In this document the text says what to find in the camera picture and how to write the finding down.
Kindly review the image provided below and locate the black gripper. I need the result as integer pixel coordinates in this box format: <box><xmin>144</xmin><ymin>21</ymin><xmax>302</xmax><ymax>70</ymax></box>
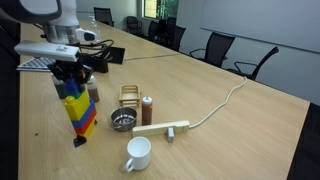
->
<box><xmin>47</xmin><ymin>59</ymin><xmax>95</xmax><ymax>90</ymax></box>

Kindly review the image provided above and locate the blue red yellow block stack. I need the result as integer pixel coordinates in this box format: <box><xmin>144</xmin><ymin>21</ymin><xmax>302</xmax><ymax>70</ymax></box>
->
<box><xmin>70</xmin><ymin>98</ymin><xmax>99</xmax><ymax>148</ymax></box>

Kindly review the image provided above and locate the brown sauce squeeze bottle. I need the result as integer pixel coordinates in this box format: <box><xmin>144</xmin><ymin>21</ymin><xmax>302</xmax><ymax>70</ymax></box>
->
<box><xmin>85</xmin><ymin>74</ymin><xmax>100</xmax><ymax>103</ymax></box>

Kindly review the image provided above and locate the black tablet stand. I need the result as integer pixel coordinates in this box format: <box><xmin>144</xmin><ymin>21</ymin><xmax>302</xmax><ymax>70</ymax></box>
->
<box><xmin>105</xmin><ymin>45</ymin><xmax>126</xmax><ymax>65</ymax></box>

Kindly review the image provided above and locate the small wooden crate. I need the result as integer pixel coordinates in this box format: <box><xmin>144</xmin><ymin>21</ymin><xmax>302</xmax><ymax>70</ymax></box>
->
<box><xmin>118</xmin><ymin>84</ymin><xmax>141</xmax><ymax>109</ymax></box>

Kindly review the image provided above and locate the small metal pot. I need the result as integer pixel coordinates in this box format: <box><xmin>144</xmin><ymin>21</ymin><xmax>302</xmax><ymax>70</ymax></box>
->
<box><xmin>110</xmin><ymin>106</ymin><xmax>138</xmax><ymax>132</ymax></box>

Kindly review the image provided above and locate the red-brown sauce squeeze bottle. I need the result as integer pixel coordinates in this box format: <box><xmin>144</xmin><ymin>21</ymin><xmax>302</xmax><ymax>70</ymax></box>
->
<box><xmin>141</xmin><ymin>95</ymin><xmax>154</xmax><ymax>127</ymax></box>

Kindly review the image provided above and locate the cream power strip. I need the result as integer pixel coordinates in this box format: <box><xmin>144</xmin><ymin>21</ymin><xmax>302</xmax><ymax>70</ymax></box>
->
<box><xmin>131</xmin><ymin>120</ymin><xmax>191</xmax><ymax>138</ymax></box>

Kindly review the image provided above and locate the white ceramic mug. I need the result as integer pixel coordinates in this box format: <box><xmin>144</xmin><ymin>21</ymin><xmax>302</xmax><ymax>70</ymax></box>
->
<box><xmin>124</xmin><ymin>136</ymin><xmax>152</xmax><ymax>173</ymax></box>

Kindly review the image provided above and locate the white plug adapter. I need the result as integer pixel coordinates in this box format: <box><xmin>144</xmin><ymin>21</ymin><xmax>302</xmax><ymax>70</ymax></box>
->
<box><xmin>166</xmin><ymin>126</ymin><xmax>176</xmax><ymax>143</ymax></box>

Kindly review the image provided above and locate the window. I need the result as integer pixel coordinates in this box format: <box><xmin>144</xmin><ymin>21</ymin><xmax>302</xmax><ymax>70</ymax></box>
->
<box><xmin>143</xmin><ymin>0</ymin><xmax>180</xmax><ymax>20</ymax></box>

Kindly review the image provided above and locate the black mesh office chair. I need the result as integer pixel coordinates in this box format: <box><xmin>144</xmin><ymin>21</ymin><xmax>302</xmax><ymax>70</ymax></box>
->
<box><xmin>189</xmin><ymin>31</ymin><xmax>236</xmax><ymax>69</ymax></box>
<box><xmin>226</xmin><ymin>45</ymin><xmax>280</xmax><ymax>82</ymax></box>

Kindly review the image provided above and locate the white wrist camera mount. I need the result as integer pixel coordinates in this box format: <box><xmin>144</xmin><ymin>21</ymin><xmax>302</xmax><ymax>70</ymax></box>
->
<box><xmin>14</xmin><ymin>40</ymin><xmax>81</xmax><ymax>63</ymax></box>

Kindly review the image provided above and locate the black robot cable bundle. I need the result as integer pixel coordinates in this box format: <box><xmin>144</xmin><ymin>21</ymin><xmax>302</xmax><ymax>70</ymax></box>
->
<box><xmin>78</xmin><ymin>38</ymin><xmax>116</xmax><ymax>60</ymax></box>

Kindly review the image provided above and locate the white power cable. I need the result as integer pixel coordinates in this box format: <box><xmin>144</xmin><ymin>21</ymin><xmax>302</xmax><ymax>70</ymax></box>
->
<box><xmin>188</xmin><ymin>75</ymin><xmax>248</xmax><ymax>130</ymax></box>

